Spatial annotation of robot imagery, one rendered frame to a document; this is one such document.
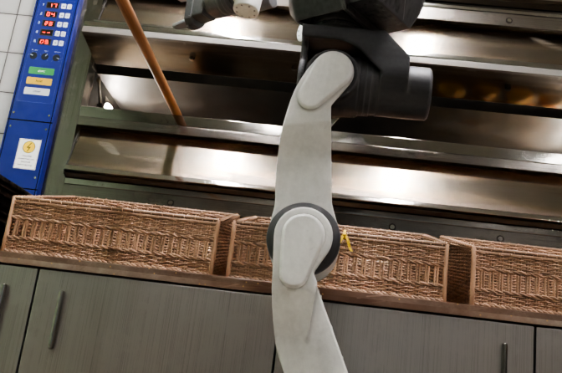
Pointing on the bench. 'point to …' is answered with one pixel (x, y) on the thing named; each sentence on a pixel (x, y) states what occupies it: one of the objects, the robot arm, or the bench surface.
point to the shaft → (135, 27)
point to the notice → (27, 154)
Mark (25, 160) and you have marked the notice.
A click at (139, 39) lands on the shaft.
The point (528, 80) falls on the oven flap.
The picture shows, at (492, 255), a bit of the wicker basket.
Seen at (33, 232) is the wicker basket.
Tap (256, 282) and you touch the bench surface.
